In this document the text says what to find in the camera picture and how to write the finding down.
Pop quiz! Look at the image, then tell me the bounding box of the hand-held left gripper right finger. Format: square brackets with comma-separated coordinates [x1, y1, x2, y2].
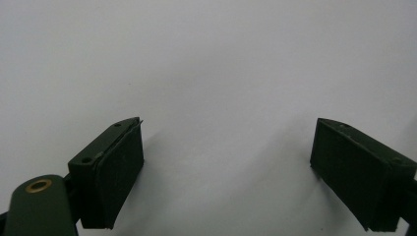
[309, 117, 417, 233]

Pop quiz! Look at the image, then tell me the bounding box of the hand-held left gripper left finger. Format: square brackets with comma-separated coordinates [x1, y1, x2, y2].
[67, 116, 146, 230]

